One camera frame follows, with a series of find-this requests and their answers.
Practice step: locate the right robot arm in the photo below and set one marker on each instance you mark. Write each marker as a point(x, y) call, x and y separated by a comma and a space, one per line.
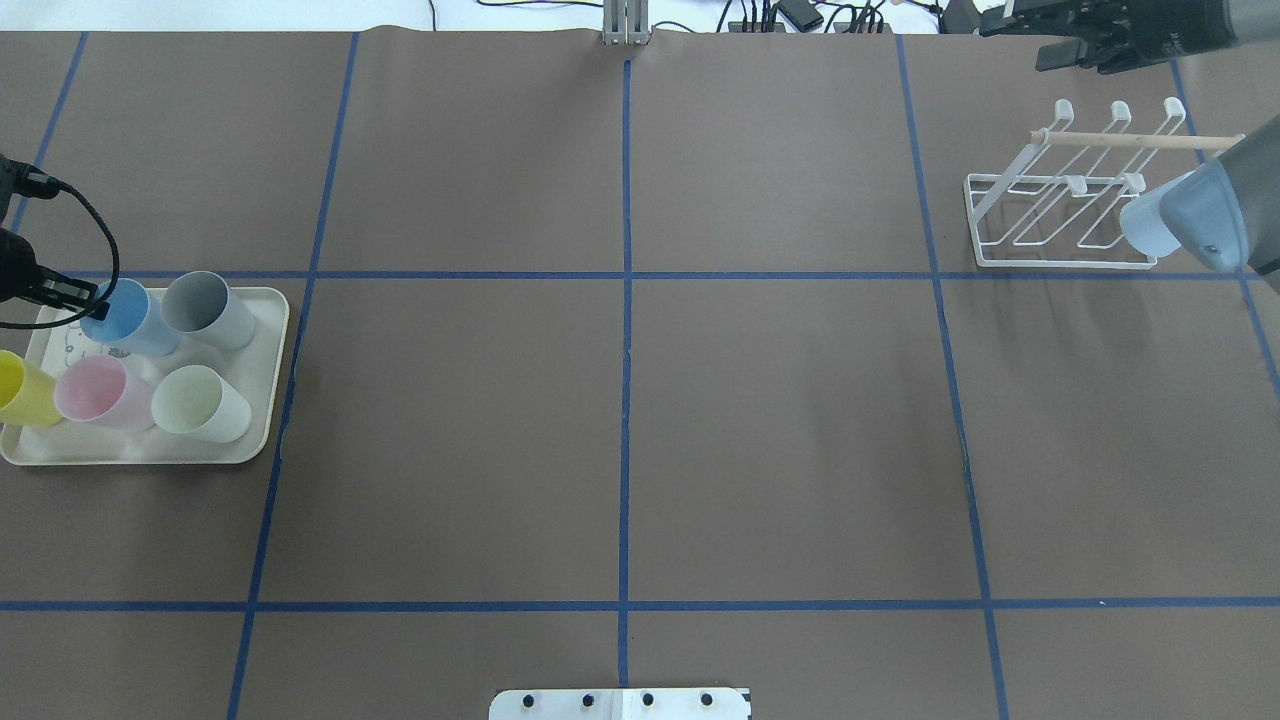
point(1223, 213)

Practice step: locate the cream serving tray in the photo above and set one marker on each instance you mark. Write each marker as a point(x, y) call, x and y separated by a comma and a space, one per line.
point(254, 371)

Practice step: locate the pale green cup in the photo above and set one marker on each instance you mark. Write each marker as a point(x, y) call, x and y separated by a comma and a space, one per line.
point(195, 402)

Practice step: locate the pink cup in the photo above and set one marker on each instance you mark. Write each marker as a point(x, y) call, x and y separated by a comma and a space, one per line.
point(101, 390)

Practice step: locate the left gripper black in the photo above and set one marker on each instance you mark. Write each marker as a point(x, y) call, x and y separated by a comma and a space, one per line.
point(22, 271)

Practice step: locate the right USB hub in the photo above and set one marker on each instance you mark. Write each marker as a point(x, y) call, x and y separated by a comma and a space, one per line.
point(857, 18)

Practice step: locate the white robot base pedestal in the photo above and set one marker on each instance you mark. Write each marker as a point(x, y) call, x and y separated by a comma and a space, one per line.
point(623, 703)

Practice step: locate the usb hub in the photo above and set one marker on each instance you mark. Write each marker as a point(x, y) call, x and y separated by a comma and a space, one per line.
point(751, 17)
point(857, 18)

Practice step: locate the grey cup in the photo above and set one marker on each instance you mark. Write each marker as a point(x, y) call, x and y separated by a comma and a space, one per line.
point(204, 308)

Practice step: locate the white wire cup rack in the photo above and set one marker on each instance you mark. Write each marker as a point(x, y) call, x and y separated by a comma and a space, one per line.
point(1057, 203)

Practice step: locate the black power adapter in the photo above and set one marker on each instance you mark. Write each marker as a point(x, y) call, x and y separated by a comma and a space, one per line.
point(803, 15)

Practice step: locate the yellow cup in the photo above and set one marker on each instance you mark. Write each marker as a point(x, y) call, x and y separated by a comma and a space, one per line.
point(27, 394)

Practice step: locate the left USB hub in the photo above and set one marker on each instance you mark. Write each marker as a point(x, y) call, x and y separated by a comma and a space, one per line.
point(751, 17)

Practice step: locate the aluminium frame post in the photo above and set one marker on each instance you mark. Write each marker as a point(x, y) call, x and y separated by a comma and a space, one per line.
point(626, 22)

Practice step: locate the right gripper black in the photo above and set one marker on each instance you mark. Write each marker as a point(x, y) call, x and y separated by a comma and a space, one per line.
point(1180, 37)

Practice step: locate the light blue cup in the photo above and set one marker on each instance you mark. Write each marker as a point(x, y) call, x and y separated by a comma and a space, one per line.
point(133, 323)
point(1144, 228)

